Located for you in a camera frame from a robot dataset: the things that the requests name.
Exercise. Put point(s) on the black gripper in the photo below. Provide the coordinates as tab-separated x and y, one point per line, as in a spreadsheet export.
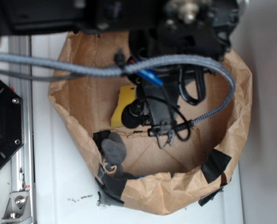
168	32

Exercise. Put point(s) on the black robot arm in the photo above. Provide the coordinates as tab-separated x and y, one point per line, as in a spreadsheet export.
36	17

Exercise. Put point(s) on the yellow sponge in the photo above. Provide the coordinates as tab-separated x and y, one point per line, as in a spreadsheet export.
126	97

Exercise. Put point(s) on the brown paper bag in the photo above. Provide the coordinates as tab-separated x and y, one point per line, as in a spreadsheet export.
180	174

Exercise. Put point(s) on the black octagonal mount plate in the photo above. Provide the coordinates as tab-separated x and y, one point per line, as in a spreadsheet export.
11	133

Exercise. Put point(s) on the aluminium rail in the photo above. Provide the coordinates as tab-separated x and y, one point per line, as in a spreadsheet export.
22	163

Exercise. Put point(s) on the metal corner bracket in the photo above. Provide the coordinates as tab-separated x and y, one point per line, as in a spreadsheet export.
18	208

